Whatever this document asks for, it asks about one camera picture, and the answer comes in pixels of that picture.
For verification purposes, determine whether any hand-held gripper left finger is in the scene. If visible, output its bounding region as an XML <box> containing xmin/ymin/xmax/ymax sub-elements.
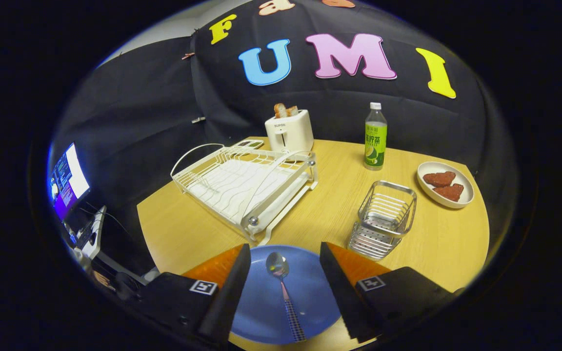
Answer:
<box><xmin>135</xmin><ymin>243</ymin><xmax>252</xmax><ymax>348</ymax></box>

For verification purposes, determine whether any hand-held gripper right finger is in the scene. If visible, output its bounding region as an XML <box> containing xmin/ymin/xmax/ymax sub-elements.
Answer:
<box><xmin>319</xmin><ymin>241</ymin><xmax>466</xmax><ymax>343</ymax></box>

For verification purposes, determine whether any blue plate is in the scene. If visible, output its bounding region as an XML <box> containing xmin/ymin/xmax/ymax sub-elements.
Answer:
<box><xmin>231</xmin><ymin>245</ymin><xmax>342</xmax><ymax>345</ymax></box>

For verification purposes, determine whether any metal spoon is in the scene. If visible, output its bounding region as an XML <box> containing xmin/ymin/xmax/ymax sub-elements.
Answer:
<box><xmin>265</xmin><ymin>252</ymin><xmax>307</xmax><ymax>342</ymax></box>

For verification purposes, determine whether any metal wire basket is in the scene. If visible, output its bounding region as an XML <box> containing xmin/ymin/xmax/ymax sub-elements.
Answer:
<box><xmin>347</xmin><ymin>180</ymin><xmax>418</xmax><ymax>261</ymax></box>

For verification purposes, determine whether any white wire dish rack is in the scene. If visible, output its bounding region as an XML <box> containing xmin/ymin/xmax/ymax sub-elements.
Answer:
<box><xmin>170</xmin><ymin>143</ymin><xmax>319</xmax><ymax>246</ymax></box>

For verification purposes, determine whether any small white plate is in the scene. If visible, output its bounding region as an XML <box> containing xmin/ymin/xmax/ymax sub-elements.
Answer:
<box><xmin>417</xmin><ymin>161</ymin><xmax>475</xmax><ymax>209</ymax></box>

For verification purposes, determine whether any red meat piece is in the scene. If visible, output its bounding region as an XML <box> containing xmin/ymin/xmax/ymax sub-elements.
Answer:
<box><xmin>422</xmin><ymin>171</ymin><xmax>457</xmax><ymax>188</ymax></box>
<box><xmin>432</xmin><ymin>183</ymin><xmax>464</xmax><ymax>202</ymax></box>

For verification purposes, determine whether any white stand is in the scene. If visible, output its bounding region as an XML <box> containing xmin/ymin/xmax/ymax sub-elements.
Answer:
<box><xmin>69</xmin><ymin>205</ymin><xmax>107</xmax><ymax>260</ymax></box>

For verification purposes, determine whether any green tea bottle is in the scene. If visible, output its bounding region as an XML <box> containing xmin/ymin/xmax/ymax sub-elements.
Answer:
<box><xmin>363</xmin><ymin>102</ymin><xmax>388</xmax><ymax>171</ymax></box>

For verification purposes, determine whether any white toaster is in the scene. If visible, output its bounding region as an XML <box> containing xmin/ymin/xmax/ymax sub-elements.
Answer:
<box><xmin>264</xmin><ymin>109</ymin><xmax>315</xmax><ymax>153</ymax></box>

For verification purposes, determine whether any computer screen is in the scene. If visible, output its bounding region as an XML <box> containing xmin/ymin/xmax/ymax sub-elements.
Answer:
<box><xmin>48</xmin><ymin>143</ymin><xmax>91</xmax><ymax>221</ymax></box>

